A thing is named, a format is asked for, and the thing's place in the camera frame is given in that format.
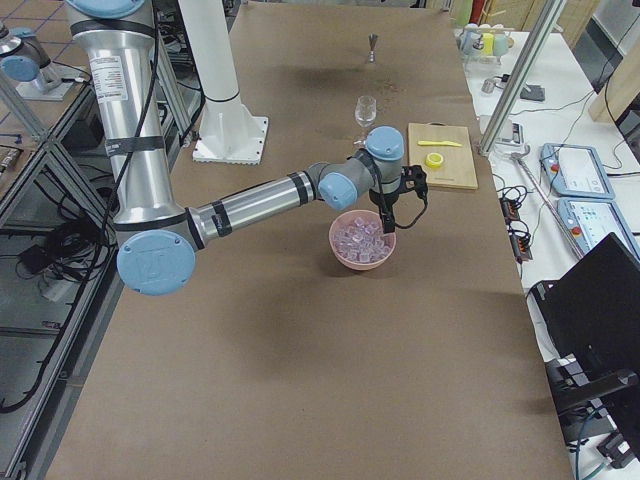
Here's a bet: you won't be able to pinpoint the black laptop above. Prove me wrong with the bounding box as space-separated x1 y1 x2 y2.
530 233 639 377

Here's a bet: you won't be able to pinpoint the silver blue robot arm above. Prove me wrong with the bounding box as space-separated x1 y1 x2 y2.
66 1 408 296

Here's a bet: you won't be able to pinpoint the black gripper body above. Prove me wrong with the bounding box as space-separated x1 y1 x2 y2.
369 189 400 220

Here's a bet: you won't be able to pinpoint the upper blue teach pendant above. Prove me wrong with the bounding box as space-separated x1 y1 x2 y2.
540 143 615 200

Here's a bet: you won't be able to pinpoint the small steel cup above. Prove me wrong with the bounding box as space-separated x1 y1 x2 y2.
481 79 496 95

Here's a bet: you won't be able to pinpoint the yellow plastic knife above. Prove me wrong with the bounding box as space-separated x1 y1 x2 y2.
417 140 463 148

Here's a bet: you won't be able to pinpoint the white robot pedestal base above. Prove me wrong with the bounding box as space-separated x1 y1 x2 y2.
179 0 269 165

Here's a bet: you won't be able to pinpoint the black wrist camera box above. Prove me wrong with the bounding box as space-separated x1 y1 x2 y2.
401 165 428 201

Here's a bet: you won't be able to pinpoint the bamboo cutting board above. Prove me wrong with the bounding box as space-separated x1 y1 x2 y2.
407 123 478 190

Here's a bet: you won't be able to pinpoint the clear ice cubes pile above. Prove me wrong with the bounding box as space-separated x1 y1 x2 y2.
330 214 393 265

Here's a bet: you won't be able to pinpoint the aluminium frame post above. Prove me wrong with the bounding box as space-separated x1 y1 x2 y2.
478 0 566 157

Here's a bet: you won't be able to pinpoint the stacked pastel cups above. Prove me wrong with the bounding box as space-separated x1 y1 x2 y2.
456 23 514 62

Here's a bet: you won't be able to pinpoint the lower blue teach pendant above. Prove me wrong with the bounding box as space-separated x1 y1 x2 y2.
557 197 639 258

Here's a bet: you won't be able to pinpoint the clear wine glass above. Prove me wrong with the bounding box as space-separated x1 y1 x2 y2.
354 95 377 145

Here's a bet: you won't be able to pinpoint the pink bowl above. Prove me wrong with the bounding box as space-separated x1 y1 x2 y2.
328 210 397 271

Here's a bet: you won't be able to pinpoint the steel cocktail jigger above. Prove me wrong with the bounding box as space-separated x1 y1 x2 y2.
368 33 378 64

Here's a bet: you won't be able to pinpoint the blue teach pendant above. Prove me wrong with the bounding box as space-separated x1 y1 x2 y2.
557 197 639 258
540 143 615 200

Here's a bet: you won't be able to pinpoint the yellow lemon half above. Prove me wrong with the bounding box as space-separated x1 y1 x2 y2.
424 152 444 169

